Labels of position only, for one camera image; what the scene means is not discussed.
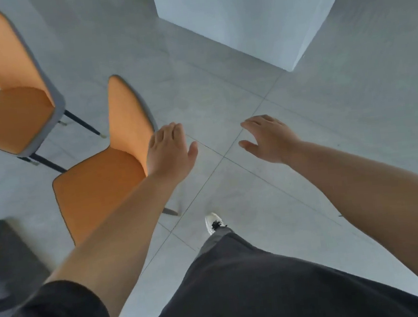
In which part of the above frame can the person's left hand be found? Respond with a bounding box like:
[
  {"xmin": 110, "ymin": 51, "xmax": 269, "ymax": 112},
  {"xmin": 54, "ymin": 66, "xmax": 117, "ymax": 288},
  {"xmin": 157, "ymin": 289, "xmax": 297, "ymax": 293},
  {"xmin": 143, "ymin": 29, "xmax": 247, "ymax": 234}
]
[{"xmin": 141, "ymin": 120, "xmax": 203, "ymax": 189}]

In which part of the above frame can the person's right forearm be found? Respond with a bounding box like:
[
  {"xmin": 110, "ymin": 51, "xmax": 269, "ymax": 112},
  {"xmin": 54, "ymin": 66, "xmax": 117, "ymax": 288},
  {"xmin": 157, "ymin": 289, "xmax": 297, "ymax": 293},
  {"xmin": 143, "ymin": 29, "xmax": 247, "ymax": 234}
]
[{"xmin": 280, "ymin": 126, "xmax": 418, "ymax": 297}]

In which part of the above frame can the orange chair with black legs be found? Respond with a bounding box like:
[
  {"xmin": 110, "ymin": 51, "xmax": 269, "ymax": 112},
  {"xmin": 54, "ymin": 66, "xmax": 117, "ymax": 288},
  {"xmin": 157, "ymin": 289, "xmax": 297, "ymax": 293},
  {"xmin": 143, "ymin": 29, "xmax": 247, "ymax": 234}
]
[
  {"xmin": 40, "ymin": 69, "xmax": 182, "ymax": 249},
  {"xmin": 0, "ymin": 0, "xmax": 111, "ymax": 181}
]

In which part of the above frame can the white shoe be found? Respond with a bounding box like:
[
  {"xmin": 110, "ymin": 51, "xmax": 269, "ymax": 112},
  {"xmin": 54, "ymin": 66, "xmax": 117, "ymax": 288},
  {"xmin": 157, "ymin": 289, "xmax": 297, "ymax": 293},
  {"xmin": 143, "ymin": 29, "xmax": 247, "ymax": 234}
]
[{"xmin": 204, "ymin": 210, "xmax": 229, "ymax": 236}]

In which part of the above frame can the white block cabinet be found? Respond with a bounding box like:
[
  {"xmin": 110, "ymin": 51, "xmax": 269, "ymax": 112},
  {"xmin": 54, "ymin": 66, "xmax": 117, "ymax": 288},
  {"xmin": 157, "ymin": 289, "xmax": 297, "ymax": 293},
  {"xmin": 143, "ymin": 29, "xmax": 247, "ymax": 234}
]
[{"xmin": 151, "ymin": 0, "xmax": 370, "ymax": 88}]

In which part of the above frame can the person's left forearm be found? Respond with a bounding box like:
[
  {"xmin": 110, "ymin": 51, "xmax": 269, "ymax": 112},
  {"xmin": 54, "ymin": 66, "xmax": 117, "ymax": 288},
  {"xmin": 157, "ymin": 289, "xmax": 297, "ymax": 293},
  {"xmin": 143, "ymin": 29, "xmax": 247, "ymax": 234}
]
[{"xmin": 34, "ymin": 170, "xmax": 195, "ymax": 317}]

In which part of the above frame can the person's right hand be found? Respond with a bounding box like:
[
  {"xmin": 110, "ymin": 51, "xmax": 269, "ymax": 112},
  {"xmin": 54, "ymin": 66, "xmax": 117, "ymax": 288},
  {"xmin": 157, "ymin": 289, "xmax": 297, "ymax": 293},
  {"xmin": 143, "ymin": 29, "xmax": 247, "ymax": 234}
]
[{"xmin": 235, "ymin": 110, "xmax": 306, "ymax": 170}]

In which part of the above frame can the dark grey chair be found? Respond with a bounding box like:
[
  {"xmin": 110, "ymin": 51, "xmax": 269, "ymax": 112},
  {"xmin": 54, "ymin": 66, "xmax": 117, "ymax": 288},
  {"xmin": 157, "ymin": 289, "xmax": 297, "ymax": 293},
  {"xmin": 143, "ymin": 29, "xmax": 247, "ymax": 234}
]
[{"xmin": 0, "ymin": 214, "xmax": 58, "ymax": 317}]

